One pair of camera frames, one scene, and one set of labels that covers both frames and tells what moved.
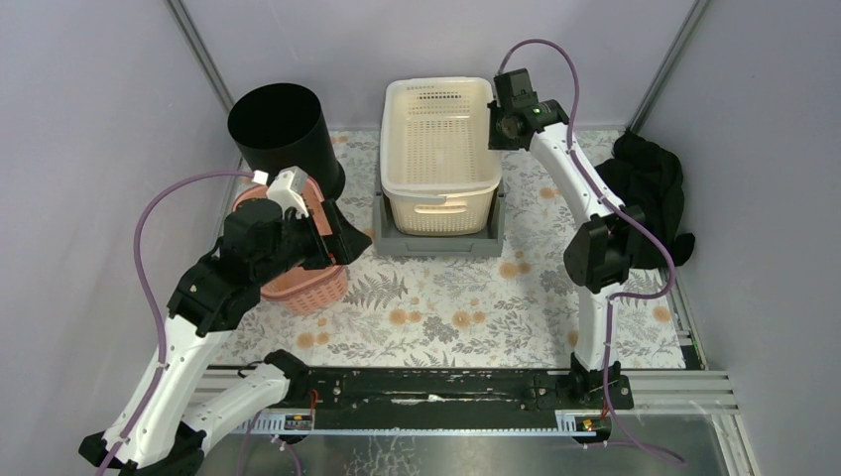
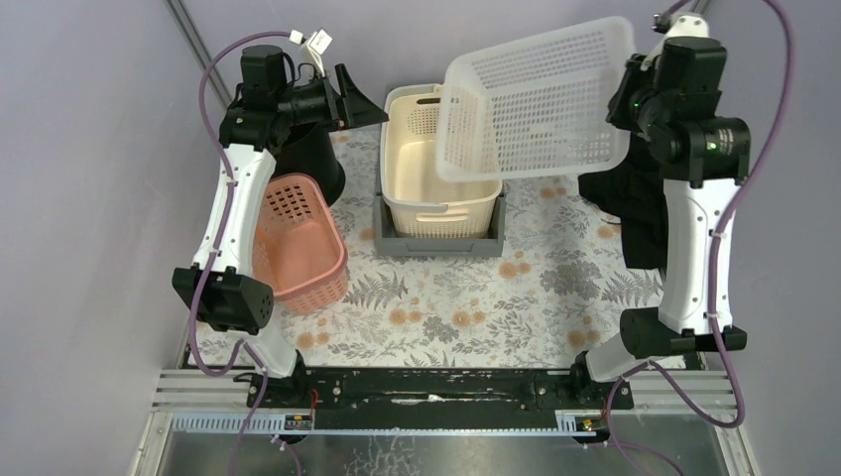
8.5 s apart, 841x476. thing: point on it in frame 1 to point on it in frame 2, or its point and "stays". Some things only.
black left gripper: x=320 y=243 to x=334 y=102
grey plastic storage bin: x=390 y=242 stays
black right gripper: x=494 y=142 to x=617 y=114
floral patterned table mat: x=523 y=308 stays
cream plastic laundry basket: x=439 y=190 stays
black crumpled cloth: x=649 y=179 stays
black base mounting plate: x=453 y=398 stays
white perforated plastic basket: x=436 y=169 to x=536 y=106
